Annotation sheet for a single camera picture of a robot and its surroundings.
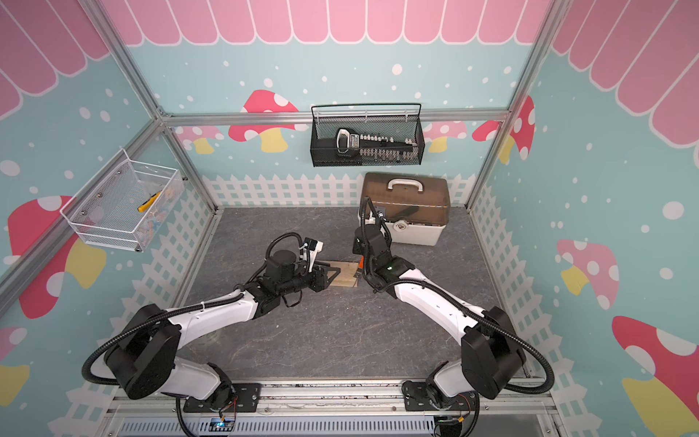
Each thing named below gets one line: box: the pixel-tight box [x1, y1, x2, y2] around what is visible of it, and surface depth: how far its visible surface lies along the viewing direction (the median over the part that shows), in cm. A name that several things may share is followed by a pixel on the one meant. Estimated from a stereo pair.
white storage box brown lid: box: [357, 172, 451, 246], surface depth 99 cm
